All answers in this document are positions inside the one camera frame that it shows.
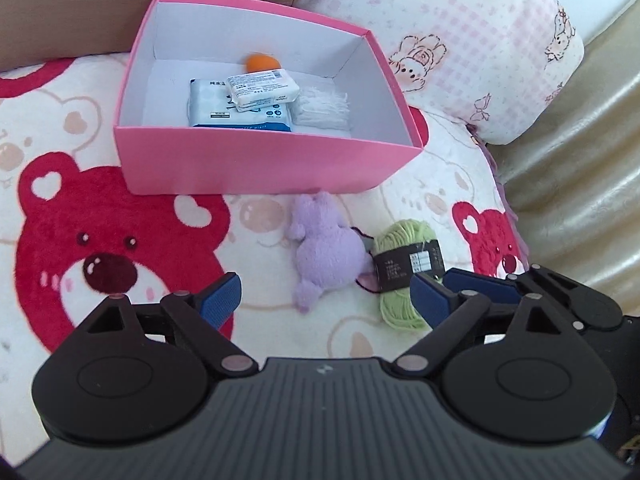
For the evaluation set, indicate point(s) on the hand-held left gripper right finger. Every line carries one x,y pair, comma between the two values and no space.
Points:
430,302

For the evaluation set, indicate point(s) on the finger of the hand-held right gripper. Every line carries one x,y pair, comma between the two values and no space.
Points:
480,285

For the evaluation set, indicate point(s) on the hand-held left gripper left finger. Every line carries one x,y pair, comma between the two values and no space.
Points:
217,300

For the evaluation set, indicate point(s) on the green yarn ball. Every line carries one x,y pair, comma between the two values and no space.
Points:
400,235

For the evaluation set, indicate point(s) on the purple plush toy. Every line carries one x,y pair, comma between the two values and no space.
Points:
325,255

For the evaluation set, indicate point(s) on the pink cardboard box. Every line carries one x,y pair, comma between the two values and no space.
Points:
250,165

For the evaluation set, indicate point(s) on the blue wet wipes pack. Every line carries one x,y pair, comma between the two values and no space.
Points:
210,105

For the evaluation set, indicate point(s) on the white cotton swabs bag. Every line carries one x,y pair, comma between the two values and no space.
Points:
322,110

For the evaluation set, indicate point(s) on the small white labelled packet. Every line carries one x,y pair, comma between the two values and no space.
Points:
262,87

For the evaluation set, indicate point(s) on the orange makeup sponge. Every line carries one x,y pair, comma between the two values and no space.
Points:
260,62

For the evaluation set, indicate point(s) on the red bear printed blanket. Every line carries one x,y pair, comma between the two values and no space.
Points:
150,200

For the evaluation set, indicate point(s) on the beige shiny fabric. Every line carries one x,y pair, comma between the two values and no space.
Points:
575,160

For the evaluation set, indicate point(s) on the pink checked bunny pillow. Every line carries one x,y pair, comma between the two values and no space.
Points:
450,10

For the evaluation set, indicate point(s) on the brown embroidered pillow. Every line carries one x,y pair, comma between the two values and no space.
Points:
75,10

